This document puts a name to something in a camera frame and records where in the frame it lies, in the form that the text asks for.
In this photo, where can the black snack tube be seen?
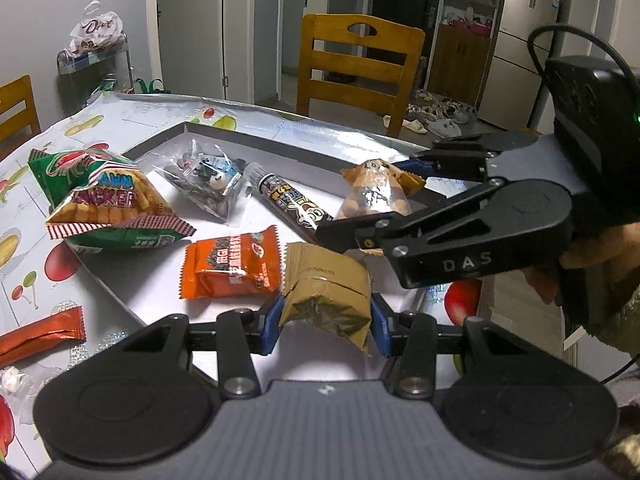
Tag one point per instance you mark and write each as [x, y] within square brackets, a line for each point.
[285, 197]

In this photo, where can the silver refrigerator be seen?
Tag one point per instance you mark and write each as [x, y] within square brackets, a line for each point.
[520, 35]

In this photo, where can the green cracker bag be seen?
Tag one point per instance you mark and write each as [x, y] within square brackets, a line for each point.
[100, 200]

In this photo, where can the orange snack packet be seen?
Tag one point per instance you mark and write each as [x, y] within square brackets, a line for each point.
[230, 265]

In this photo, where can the white printed plastic bag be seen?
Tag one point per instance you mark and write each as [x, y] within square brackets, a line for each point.
[95, 30]

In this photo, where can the white wrapped candy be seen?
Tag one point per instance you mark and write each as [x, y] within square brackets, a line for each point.
[12, 380]

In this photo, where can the metal storage rack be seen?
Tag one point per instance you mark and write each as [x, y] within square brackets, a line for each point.
[70, 57]

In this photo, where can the wooden chair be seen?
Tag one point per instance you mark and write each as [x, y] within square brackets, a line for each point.
[22, 91]
[320, 35]

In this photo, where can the person's right hand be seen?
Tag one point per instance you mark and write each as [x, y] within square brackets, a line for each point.
[605, 247]

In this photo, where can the grey tray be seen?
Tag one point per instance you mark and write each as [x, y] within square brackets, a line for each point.
[160, 280]

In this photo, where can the green foil packet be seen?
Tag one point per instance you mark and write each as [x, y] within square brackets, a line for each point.
[106, 85]

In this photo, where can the clear nut snack bag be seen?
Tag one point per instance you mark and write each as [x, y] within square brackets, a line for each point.
[372, 190]

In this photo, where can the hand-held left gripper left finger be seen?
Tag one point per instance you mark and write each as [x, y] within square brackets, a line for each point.
[270, 325]

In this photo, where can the pile of shoes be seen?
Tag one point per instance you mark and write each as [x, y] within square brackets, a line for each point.
[440, 120]

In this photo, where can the wooden sideboard cabinet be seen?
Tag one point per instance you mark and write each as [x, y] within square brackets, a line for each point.
[455, 65]

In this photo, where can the clear cartoon candy bag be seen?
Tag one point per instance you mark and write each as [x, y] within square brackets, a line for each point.
[210, 180]

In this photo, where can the long red-orange snack packet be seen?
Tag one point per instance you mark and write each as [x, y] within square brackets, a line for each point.
[45, 332]

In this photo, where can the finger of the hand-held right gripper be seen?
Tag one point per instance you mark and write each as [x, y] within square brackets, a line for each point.
[350, 235]
[422, 165]

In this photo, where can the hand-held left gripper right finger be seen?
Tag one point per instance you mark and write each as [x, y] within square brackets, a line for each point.
[382, 327]

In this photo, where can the gold foil snack packet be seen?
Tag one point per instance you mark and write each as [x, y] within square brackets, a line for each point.
[325, 285]

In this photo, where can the grey interior door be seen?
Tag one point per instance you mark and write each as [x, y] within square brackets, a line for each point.
[200, 25]

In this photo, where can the fruit print tablecloth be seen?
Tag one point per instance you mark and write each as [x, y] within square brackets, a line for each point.
[30, 280]

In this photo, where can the green tote bag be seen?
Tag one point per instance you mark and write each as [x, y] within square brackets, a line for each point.
[150, 86]

